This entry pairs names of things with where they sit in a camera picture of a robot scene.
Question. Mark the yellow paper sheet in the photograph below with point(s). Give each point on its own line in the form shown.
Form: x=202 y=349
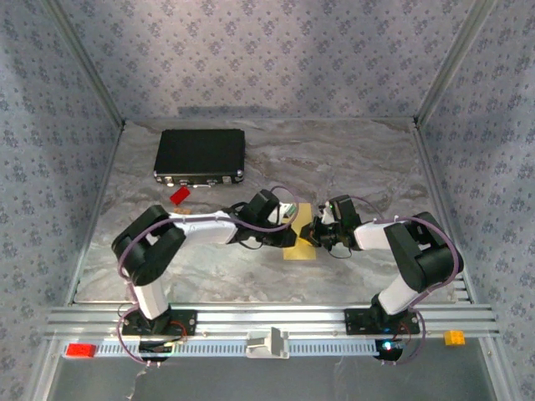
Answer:
x=299 y=253

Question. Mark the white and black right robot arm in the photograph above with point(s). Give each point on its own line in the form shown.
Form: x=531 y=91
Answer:
x=372 y=236

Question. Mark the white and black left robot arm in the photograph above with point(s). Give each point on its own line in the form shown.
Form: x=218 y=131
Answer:
x=200 y=229

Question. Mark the small tan wooden block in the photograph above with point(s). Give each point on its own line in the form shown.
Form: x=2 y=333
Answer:
x=181 y=211

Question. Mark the small red block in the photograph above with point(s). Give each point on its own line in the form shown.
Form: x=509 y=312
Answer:
x=179 y=195

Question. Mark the black hard case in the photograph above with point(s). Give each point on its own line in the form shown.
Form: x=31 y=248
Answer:
x=198 y=150

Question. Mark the black right control board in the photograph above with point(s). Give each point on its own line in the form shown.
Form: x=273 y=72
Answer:
x=388 y=351

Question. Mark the black control board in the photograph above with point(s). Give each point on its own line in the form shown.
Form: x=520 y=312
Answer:
x=388 y=351
x=154 y=350

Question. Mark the yellow toy brick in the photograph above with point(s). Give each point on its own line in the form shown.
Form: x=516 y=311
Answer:
x=454 y=338

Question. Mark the black left control board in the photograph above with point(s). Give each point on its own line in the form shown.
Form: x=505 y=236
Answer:
x=154 y=350

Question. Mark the red toy brick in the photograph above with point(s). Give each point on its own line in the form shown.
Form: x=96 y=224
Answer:
x=81 y=350

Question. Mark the aluminium mounting rail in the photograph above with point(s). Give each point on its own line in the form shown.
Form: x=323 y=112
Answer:
x=251 y=317

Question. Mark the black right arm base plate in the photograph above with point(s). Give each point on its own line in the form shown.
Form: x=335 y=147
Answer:
x=355 y=321

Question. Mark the white centre bracket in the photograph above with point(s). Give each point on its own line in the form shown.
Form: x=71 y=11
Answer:
x=267 y=344

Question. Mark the aluminium side rail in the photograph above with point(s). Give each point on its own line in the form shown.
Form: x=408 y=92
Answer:
x=97 y=213
x=441 y=200

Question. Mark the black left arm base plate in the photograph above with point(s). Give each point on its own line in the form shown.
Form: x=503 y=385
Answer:
x=186 y=323

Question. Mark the aluminium frame post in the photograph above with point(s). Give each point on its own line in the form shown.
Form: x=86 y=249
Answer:
x=88 y=62
x=452 y=62

